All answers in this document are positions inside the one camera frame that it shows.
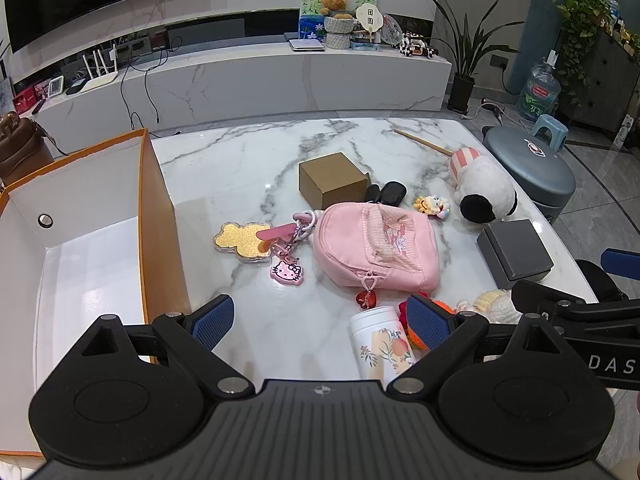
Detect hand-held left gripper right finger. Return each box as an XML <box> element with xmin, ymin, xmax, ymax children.
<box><xmin>389</xmin><ymin>294</ymin><xmax>568</xmax><ymax>401</ymax></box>

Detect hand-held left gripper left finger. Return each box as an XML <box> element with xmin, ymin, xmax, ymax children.
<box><xmin>75</xmin><ymin>294</ymin><xmax>256</xmax><ymax>401</ymax></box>

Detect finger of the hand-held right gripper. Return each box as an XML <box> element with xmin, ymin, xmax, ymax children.
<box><xmin>510</xmin><ymin>280</ymin><xmax>588</xmax><ymax>323</ymax></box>
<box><xmin>575</xmin><ymin>249</ymin><xmax>640</xmax><ymax>303</ymax></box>

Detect pink small backpack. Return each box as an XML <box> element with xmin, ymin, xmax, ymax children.
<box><xmin>312</xmin><ymin>202</ymin><xmax>441</xmax><ymax>311</ymax></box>

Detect black oval car key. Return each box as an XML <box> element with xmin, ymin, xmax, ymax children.
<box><xmin>378</xmin><ymin>181</ymin><xmax>407</xmax><ymax>207</ymax></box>

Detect orange and white storage box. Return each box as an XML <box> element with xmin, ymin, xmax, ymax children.
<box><xmin>0</xmin><ymin>128</ymin><xmax>192</xmax><ymax>458</ymax></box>

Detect brown cardboard box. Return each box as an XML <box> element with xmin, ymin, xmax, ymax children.
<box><xmin>299</xmin><ymin>152</ymin><xmax>371</xmax><ymax>212</ymax></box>

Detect white marble desktop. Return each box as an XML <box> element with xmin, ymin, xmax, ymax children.
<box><xmin>27</xmin><ymin>117</ymin><xmax>601</xmax><ymax>396</ymax></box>

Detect orange knitted toy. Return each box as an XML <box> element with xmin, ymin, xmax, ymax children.
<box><xmin>398</xmin><ymin>291</ymin><xmax>457</xmax><ymax>353</ymax></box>

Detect cream knitted toy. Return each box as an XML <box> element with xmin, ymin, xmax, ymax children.
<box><xmin>456</xmin><ymin>290</ymin><xmax>523</xmax><ymax>324</ymax></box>

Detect grey square box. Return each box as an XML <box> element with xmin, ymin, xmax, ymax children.
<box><xmin>476</xmin><ymin>219</ymin><xmax>555</xmax><ymax>283</ymax></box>

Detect white floral tumbler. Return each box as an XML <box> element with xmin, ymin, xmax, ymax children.
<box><xmin>349</xmin><ymin>305</ymin><xmax>417</xmax><ymax>380</ymax></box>

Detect gold glitter bear charm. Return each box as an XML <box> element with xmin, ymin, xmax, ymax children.
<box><xmin>213</xmin><ymin>221</ymin><xmax>275</xmax><ymax>262</ymax></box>

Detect colourful doll figurine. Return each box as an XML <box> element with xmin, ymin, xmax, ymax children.
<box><xmin>414</xmin><ymin>195</ymin><xmax>452</xmax><ymax>220</ymax></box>

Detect grey round chair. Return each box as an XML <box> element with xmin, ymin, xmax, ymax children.
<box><xmin>482</xmin><ymin>126</ymin><xmax>576</xmax><ymax>223</ymax></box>

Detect white plush toy striped hat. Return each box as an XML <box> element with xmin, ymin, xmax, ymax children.
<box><xmin>448</xmin><ymin>146</ymin><xmax>519</xmax><ymax>224</ymax></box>

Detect blue plastic stool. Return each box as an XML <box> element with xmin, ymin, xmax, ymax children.
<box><xmin>530</xmin><ymin>114</ymin><xmax>571</xmax><ymax>150</ymax></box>

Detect thin wooden stick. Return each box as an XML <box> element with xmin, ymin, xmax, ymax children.
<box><xmin>393</xmin><ymin>129</ymin><xmax>453</xmax><ymax>157</ymax></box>

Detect grey cabinet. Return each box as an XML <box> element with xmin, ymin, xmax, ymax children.
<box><xmin>557</xmin><ymin>25</ymin><xmax>640</xmax><ymax>136</ymax></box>

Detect large water bottle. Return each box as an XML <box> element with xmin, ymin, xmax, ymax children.
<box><xmin>517</xmin><ymin>50</ymin><xmax>562</xmax><ymax>122</ymax></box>

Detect hair dryer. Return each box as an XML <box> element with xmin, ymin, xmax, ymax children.
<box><xmin>480</xmin><ymin>96</ymin><xmax>506</xmax><ymax>123</ymax></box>

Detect potted plant black pot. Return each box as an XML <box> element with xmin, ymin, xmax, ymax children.
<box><xmin>429</xmin><ymin>0</ymin><xmax>526</xmax><ymax>113</ymax></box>

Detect white marble media console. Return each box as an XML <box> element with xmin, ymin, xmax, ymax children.
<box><xmin>10</xmin><ymin>40</ymin><xmax>453</xmax><ymax>156</ymax></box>

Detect green trailing vine plant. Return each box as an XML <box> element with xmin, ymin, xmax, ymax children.
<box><xmin>550</xmin><ymin>0</ymin><xmax>611</xmax><ymax>106</ymax></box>

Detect brown handbag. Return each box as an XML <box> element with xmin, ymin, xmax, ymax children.
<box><xmin>0</xmin><ymin>110</ymin><xmax>55</xmax><ymax>186</ymax></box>

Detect white router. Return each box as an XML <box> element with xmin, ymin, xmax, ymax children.
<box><xmin>80</xmin><ymin>44</ymin><xmax>121</xmax><ymax>92</ymax></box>

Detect black white cow figurines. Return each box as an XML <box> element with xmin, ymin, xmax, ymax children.
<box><xmin>398</xmin><ymin>31</ymin><xmax>438</xmax><ymax>58</ymax></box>

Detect white flat device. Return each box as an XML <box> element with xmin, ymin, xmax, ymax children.
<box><xmin>285</xmin><ymin>32</ymin><xmax>326</xmax><ymax>53</ymax></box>

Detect decorative patterned plate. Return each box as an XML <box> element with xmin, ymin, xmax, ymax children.
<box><xmin>381</xmin><ymin>14</ymin><xmax>404</xmax><ymax>46</ymax></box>

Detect white woven basket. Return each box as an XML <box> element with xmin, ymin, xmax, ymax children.
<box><xmin>324</xmin><ymin>14</ymin><xmax>357</xmax><ymax>50</ymax></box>

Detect white round hand fan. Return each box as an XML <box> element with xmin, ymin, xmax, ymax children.
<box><xmin>355</xmin><ymin>1</ymin><xmax>385</xmax><ymax>43</ymax></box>

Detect blue green painting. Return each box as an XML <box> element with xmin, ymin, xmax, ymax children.
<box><xmin>298</xmin><ymin>0</ymin><xmax>378</xmax><ymax>41</ymax></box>

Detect pink cat keychain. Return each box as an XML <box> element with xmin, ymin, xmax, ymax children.
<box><xmin>270</xmin><ymin>255</ymin><xmax>304</xmax><ymax>286</ymax></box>

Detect pink phone lanyard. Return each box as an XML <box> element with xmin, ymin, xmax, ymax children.
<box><xmin>256</xmin><ymin>211</ymin><xmax>318</xmax><ymax>257</ymax></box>

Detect black power cable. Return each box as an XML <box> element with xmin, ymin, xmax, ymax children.
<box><xmin>120</xmin><ymin>35</ymin><xmax>183</xmax><ymax>133</ymax></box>

